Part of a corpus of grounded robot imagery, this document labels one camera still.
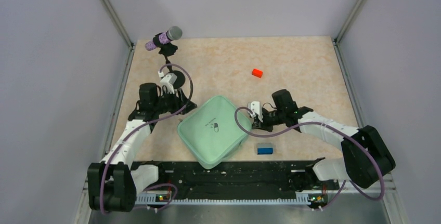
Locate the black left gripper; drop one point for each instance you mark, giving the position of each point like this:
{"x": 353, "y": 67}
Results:
{"x": 179, "y": 101}

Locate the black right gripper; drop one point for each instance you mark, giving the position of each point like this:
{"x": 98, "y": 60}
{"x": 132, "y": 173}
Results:
{"x": 263, "y": 126}

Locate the green plastic medicine box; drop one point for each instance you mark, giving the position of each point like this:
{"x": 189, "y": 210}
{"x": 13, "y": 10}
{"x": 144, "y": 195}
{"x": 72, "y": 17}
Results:
{"x": 211, "y": 132}

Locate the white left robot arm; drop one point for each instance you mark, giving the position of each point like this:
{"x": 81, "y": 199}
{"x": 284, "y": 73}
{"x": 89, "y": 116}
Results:
{"x": 112, "y": 185}

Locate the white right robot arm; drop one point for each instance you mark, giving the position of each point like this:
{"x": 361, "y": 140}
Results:
{"x": 365, "y": 159}

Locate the blue grey small box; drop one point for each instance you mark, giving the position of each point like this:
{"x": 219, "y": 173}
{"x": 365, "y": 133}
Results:
{"x": 264, "y": 149}

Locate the orange block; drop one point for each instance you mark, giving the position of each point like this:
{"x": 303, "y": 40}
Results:
{"x": 257, "y": 73}

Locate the purple grey microphone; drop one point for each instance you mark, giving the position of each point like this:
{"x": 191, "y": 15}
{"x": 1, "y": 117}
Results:
{"x": 164, "y": 38}

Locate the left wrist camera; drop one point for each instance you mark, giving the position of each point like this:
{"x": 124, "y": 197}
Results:
{"x": 167, "y": 82}

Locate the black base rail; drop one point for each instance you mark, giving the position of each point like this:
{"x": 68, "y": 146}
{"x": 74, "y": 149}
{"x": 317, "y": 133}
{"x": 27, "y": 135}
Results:
{"x": 241, "y": 180}

